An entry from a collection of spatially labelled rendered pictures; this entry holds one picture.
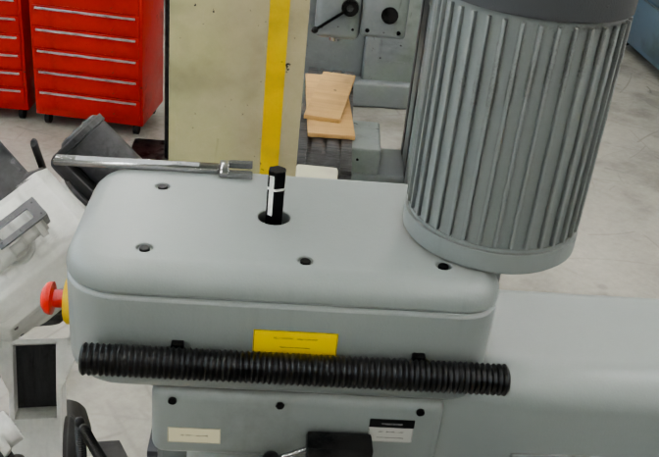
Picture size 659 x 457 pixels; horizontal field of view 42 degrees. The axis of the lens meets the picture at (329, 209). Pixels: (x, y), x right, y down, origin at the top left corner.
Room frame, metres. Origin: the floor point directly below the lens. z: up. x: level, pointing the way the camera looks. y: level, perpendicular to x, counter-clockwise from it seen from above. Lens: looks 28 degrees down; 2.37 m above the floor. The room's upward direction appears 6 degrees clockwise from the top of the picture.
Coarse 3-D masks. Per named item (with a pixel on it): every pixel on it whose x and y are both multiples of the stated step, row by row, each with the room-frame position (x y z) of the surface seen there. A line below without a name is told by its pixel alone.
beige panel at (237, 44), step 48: (192, 0) 2.57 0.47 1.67; (240, 0) 2.58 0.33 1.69; (288, 0) 2.59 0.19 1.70; (192, 48) 2.57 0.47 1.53; (240, 48) 2.58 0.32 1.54; (288, 48) 2.59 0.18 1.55; (192, 96) 2.57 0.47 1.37; (240, 96) 2.58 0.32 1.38; (288, 96) 2.59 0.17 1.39; (192, 144) 2.57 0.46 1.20; (240, 144) 2.58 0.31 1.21; (288, 144) 2.60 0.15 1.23
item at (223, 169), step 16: (64, 160) 0.95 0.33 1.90; (80, 160) 0.96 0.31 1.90; (96, 160) 0.96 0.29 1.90; (112, 160) 0.96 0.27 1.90; (128, 160) 0.97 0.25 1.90; (144, 160) 0.97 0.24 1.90; (160, 160) 0.98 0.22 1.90; (224, 160) 1.00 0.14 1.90; (224, 176) 0.96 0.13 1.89; (240, 176) 0.97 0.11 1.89
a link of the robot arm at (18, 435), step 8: (0, 416) 1.19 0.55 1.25; (8, 416) 1.19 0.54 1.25; (0, 424) 1.17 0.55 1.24; (8, 424) 1.18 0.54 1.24; (0, 432) 1.16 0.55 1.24; (8, 432) 1.17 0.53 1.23; (16, 432) 1.17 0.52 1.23; (0, 440) 1.15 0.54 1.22; (8, 440) 1.16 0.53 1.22; (16, 440) 1.17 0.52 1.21; (0, 448) 1.15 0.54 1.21; (8, 448) 1.15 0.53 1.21; (0, 456) 1.12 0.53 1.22; (8, 456) 1.15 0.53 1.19; (16, 456) 1.16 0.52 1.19; (24, 456) 1.17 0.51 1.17
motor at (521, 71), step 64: (448, 0) 0.87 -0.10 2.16; (512, 0) 0.81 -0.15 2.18; (576, 0) 0.80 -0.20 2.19; (448, 64) 0.85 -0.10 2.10; (512, 64) 0.81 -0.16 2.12; (576, 64) 0.81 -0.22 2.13; (448, 128) 0.84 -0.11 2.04; (512, 128) 0.81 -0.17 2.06; (576, 128) 0.82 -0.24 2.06; (448, 192) 0.83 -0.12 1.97; (512, 192) 0.80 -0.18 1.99; (576, 192) 0.83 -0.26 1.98; (448, 256) 0.81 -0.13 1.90; (512, 256) 0.80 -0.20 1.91
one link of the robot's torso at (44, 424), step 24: (0, 360) 1.37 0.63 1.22; (24, 360) 1.42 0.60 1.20; (48, 360) 1.43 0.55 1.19; (72, 360) 1.40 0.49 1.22; (24, 384) 1.40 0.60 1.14; (48, 384) 1.41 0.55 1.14; (24, 408) 1.38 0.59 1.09; (48, 408) 1.39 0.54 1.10; (24, 432) 1.33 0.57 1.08; (48, 432) 1.34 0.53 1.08; (72, 432) 1.37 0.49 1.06; (48, 456) 1.32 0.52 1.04; (72, 456) 1.33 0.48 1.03
